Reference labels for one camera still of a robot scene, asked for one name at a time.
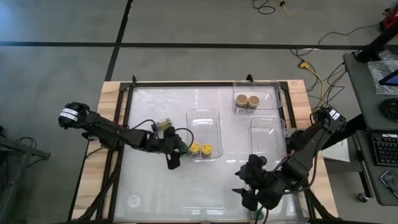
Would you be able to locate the clear plastic bag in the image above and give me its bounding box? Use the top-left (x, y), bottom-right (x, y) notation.
top-left (367, 58), bottom-right (398, 96)

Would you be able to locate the grey desk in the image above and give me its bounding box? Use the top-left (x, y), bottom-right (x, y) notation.
top-left (343, 52), bottom-right (398, 207)

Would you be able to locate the black metal table frame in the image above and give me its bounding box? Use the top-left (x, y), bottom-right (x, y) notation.
top-left (67, 74), bottom-right (338, 224)

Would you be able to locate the black desk support beam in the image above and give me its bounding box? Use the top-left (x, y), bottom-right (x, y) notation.
top-left (323, 114), bottom-right (365, 151)

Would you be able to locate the black round coil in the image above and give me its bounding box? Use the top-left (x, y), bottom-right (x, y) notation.
top-left (379, 97), bottom-right (398, 123)

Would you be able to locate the tan-lid seasoning jar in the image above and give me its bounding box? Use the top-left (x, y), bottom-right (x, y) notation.
top-left (247, 95), bottom-right (261, 110)
top-left (234, 93), bottom-right (249, 108)

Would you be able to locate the red tool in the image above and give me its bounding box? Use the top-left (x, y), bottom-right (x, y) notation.
top-left (380, 5), bottom-right (398, 32)

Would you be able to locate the black coiled floor cable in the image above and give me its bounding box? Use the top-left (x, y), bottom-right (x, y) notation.
top-left (252, 0), bottom-right (277, 16)

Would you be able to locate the clear plastic bin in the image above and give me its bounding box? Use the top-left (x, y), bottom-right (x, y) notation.
top-left (232, 80), bottom-right (284, 116)
top-left (185, 108), bottom-right (224, 161)
top-left (249, 116), bottom-right (292, 170)
top-left (244, 183), bottom-right (310, 223)

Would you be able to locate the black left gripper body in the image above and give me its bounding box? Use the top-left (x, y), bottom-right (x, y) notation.
top-left (149, 126), bottom-right (185, 170)

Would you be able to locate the black keyboard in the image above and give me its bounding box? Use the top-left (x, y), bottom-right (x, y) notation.
top-left (371, 133), bottom-right (398, 167)

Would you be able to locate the white paper sheet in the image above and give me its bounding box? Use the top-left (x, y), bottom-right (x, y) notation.
top-left (321, 138), bottom-right (351, 163)

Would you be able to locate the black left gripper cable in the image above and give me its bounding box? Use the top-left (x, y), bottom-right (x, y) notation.
top-left (126, 119), bottom-right (195, 151)

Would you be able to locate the grey metal stand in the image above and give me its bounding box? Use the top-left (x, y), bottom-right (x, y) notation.
top-left (0, 125), bottom-right (52, 224)

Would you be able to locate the tablet with blue screen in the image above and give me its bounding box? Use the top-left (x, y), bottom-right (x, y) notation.
top-left (378, 69), bottom-right (398, 87)

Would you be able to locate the long black floor cable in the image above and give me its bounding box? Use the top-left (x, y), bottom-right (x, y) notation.
top-left (290, 24), bottom-right (382, 58)

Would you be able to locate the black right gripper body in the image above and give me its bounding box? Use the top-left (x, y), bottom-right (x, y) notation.
top-left (241, 154), bottom-right (282, 211)

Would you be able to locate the yellow-lid onion seasoning jar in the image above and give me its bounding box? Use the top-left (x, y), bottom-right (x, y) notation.
top-left (200, 142), bottom-right (214, 159)
top-left (188, 142), bottom-right (201, 159)

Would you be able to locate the dark handheld device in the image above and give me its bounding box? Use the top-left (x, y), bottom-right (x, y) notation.
top-left (379, 169), bottom-right (398, 200)

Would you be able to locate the yellow extension cord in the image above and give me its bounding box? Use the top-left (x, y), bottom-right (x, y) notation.
top-left (298, 60), bottom-right (326, 110)

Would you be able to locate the yellow floor cable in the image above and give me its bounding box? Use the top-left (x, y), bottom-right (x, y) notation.
top-left (279, 0), bottom-right (309, 18)

